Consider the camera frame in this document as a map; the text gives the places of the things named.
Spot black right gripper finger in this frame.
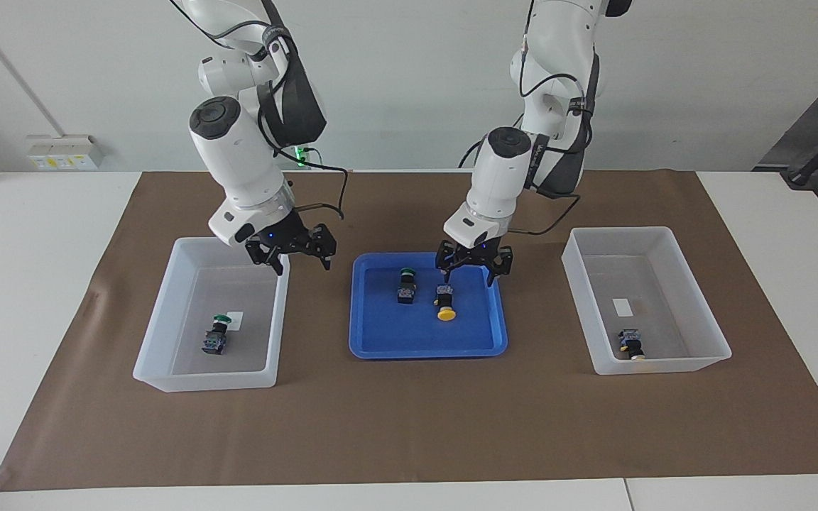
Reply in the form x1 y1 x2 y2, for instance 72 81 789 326
302 224 337 272
246 243 285 276

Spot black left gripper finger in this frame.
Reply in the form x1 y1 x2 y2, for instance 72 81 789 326
486 248 514 288
436 241 461 279

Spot blue plastic tray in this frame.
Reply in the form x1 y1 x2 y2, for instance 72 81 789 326
349 252 509 360

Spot translucent white plastic box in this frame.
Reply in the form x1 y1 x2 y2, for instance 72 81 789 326
132 234 290 393
562 226 733 375

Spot brown paper table mat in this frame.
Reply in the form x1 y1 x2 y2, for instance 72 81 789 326
0 169 818 492

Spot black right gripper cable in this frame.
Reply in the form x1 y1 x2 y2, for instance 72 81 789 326
278 145 349 221

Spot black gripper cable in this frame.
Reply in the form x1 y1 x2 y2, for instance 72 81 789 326
512 192 582 236
278 145 349 221

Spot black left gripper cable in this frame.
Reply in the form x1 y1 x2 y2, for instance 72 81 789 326
512 192 582 236

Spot black base cable bundle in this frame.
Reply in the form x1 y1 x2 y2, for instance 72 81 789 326
459 138 486 169

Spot white wall socket box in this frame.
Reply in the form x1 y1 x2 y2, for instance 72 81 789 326
26 135 106 171

